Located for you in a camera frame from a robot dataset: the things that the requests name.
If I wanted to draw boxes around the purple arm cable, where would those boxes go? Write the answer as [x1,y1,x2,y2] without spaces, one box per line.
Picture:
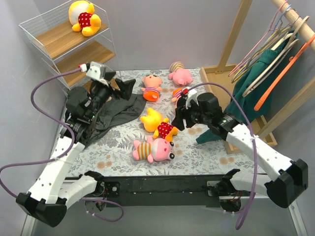
[0,68,124,223]
[187,83,258,231]

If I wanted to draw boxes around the orange plastic hanger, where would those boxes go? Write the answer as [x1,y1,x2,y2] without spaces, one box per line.
[254,35,315,111]

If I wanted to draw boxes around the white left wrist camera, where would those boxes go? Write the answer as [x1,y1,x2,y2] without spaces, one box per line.
[79,61,107,84]

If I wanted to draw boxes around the pink frog plush striped shirt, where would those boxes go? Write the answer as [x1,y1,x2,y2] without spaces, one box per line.
[132,136,175,163]

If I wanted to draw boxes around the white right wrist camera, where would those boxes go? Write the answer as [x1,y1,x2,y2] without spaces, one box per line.
[182,87,198,109]

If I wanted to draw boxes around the beige wooden hanger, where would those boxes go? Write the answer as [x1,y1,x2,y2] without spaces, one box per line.
[242,16,309,97]

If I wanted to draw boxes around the wooden clothes rack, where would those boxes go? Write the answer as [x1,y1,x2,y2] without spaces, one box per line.
[199,0,315,155]

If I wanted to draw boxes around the floral table mat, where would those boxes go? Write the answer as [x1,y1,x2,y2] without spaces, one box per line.
[67,69,254,177]

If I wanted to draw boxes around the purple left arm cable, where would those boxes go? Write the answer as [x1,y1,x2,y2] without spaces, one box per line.
[0,68,124,223]

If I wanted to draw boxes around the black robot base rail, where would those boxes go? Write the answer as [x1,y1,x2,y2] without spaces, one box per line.
[31,176,296,209]

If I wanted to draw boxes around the pink wire hanger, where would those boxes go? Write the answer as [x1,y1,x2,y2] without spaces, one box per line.
[228,0,287,77]

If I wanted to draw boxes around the dark grey cloth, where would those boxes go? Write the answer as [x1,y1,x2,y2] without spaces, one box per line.
[80,94,147,147]

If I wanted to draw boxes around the peach doll plush striped shirt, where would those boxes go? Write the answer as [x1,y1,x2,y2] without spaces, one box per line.
[141,74,162,102]

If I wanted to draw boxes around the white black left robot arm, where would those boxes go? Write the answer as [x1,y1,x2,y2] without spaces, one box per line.
[16,72,136,227]

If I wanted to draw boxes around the white wire wooden shelf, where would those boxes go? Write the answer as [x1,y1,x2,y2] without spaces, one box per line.
[19,0,121,78]

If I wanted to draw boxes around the yellow bear plush polka shirt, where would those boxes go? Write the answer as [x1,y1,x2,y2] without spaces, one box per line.
[68,0,101,37]

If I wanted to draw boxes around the pink pig plush striped hat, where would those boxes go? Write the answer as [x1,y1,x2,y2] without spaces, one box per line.
[168,61,193,86]

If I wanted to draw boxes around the small orange striped plush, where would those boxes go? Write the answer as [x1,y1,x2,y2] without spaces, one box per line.
[171,88,183,103]

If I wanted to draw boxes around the orange bear plush polka shirt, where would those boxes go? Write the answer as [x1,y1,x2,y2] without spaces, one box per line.
[140,108,178,142]

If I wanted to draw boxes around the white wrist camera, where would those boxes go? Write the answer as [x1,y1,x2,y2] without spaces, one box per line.
[79,61,107,84]
[182,87,198,109]

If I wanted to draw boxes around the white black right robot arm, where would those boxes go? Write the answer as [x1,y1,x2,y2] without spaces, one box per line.
[172,88,308,208]

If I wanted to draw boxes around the dark green garment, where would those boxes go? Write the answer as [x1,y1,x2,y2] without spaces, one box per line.
[195,30,300,145]

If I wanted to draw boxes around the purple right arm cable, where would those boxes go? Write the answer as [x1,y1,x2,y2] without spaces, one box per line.
[187,83,258,231]

